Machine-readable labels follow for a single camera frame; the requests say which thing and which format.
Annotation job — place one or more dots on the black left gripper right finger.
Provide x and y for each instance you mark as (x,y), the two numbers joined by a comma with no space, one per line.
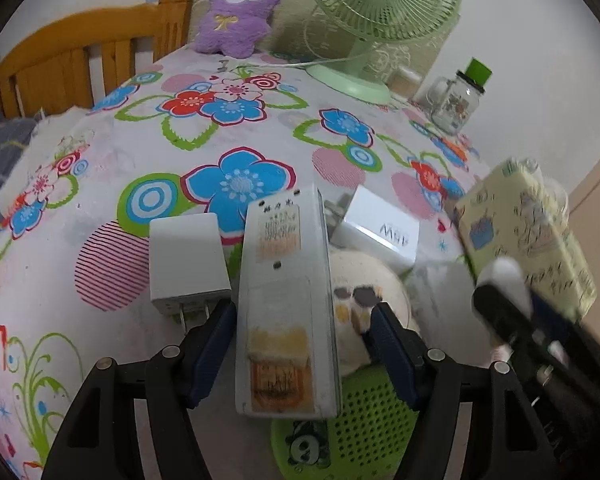
(485,408)

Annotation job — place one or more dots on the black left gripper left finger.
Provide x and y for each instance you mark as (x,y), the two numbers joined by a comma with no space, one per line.
(99,437)

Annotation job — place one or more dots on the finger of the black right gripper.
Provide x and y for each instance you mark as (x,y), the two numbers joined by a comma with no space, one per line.
(555,319)
(505,319)

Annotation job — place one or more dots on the yellow cartoon fabric storage box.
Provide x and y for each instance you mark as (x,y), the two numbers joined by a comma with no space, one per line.
(511,214)

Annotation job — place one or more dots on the round cream bear mirror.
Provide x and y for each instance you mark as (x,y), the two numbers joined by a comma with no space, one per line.
(359,282)

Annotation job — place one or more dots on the white 45W power adapter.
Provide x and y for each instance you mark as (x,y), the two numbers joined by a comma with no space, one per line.
(366,222)

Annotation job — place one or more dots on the small white charger plug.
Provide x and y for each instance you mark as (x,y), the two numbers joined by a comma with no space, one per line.
(187,269)

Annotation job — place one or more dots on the grey remote control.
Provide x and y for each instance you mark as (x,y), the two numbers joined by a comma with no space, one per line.
(286,346)

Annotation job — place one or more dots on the green perforated panda basket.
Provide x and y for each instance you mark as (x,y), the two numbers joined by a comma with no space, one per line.
(366,440)

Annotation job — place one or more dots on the floral tablecloth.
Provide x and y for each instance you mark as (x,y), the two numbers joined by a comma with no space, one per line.
(195,134)

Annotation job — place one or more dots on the glass jar green lid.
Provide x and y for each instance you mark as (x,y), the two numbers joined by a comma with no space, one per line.
(453,100)

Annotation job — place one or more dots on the cotton swab container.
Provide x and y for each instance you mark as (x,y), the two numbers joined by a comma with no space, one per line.
(403,83)

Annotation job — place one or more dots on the green desk fan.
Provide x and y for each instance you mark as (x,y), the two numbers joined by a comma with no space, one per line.
(372,23)

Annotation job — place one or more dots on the beige cartoon cardboard panel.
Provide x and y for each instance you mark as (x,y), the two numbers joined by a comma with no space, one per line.
(301,30)

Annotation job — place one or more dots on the wooden chair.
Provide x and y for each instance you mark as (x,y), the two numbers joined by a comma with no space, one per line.
(50,69)

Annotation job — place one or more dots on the purple plush bunny toy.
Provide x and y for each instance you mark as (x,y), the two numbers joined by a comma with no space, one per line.
(234,27)

